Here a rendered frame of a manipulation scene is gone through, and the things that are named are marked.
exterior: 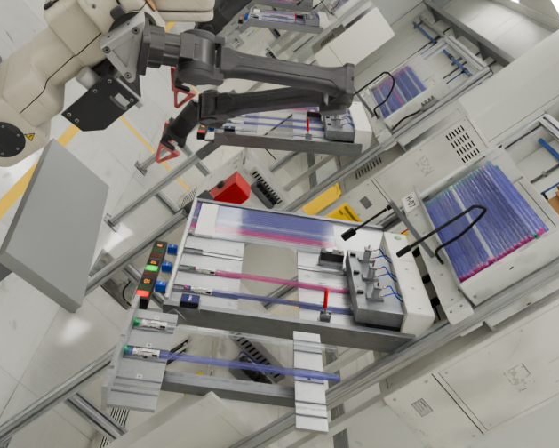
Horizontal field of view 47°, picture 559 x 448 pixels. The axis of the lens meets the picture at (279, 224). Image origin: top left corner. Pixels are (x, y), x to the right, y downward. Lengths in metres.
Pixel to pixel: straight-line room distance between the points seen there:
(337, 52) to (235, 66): 4.86
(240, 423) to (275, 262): 1.48
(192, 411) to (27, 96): 0.84
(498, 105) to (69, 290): 3.90
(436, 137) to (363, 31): 3.25
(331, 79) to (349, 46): 4.77
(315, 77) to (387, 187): 1.75
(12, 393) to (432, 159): 2.09
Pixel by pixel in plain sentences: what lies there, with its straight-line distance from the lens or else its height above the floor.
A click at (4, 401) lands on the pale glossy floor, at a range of 2.29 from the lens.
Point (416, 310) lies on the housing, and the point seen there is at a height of 1.24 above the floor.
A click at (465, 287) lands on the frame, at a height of 1.40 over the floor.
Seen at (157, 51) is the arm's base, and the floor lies 1.20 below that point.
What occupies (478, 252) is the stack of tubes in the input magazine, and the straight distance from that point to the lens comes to 1.87.
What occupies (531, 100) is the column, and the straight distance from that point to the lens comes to 5.13.
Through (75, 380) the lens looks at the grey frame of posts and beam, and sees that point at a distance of 1.95.
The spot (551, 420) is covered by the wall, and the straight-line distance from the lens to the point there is 3.45.
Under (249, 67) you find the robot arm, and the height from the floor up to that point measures 1.32.
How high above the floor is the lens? 1.58
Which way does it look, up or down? 16 degrees down
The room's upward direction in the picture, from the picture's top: 55 degrees clockwise
